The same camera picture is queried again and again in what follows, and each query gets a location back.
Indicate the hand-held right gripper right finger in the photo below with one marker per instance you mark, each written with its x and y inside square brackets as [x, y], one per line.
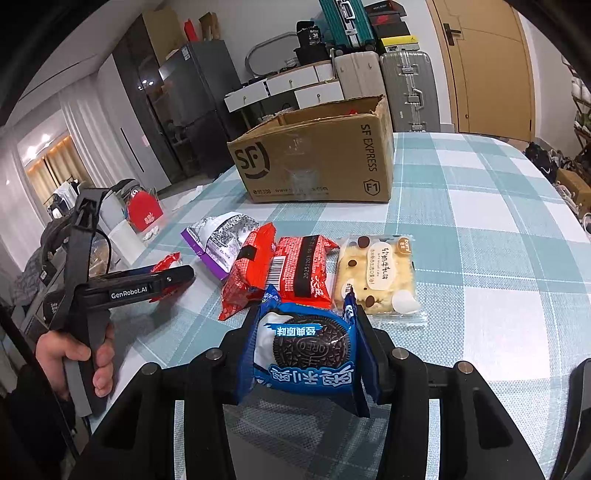
[376, 364]

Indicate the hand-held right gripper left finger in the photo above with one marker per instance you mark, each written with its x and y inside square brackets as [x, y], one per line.
[235, 350]

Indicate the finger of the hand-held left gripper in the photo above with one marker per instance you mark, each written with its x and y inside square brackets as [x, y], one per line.
[143, 271]
[178, 277]

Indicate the small red white snack packet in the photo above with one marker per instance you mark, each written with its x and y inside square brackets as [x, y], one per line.
[166, 262]

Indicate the blue cookie packet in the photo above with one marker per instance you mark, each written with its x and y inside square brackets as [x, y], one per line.
[300, 346]

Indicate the cream nougat cake packet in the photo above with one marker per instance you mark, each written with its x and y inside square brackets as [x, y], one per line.
[378, 277]

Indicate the brown cardboard box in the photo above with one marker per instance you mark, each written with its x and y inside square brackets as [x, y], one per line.
[323, 157]

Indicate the person's left forearm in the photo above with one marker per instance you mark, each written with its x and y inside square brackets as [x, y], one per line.
[32, 429]

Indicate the person's left hand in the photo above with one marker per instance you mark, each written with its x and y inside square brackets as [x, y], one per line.
[57, 353]

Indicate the white cup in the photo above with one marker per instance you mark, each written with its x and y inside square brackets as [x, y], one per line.
[128, 242]

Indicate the white side table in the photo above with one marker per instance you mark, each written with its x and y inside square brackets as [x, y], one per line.
[171, 222]

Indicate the purple silver snack packet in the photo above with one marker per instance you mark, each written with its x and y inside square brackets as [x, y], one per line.
[221, 240]

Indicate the red paper box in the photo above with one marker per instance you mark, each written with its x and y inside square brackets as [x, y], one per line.
[144, 212]

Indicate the crumpled red snack packet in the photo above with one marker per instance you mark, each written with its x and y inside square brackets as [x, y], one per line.
[249, 272]

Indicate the white tissue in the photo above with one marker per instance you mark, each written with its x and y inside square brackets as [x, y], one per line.
[188, 197]

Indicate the hanging clothes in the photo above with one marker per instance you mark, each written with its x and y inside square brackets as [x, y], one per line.
[62, 198]

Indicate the white curtain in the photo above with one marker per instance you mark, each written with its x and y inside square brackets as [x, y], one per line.
[83, 138]

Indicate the grey refrigerator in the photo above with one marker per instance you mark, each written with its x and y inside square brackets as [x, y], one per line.
[198, 106]

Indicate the dark glass wardrobe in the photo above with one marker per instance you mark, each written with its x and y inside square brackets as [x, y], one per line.
[143, 92]

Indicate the white drawer dresser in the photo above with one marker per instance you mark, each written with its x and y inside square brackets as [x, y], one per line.
[286, 82]

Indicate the silver framed mirror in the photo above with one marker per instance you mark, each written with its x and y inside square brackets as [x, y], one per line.
[270, 53]

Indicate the red bag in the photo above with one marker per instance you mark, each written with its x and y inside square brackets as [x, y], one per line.
[190, 30]

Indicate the brown paper bag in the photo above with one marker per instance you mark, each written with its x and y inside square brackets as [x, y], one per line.
[208, 26]

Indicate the pile of loose sneakers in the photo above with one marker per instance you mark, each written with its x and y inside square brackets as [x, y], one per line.
[542, 159]

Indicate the small cardboard box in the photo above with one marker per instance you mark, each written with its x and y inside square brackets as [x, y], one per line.
[572, 187]

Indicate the beige suitcase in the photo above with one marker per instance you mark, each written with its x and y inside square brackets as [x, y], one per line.
[358, 76]

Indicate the black numbered box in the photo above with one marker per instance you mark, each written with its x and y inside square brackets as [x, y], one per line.
[311, 34]

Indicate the silver suitcase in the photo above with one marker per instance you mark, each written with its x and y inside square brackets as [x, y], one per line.
[408, 87]

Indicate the teal suitcase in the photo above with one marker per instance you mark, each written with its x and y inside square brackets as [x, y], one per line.
[344, 23]

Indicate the wooden shoe rack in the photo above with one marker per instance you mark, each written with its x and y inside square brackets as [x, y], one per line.
[582, 138]

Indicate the tan wooden door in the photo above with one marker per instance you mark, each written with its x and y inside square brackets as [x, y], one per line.
[489, 69]

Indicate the black red shoe box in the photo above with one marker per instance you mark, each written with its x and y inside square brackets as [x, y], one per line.
[388, 17]

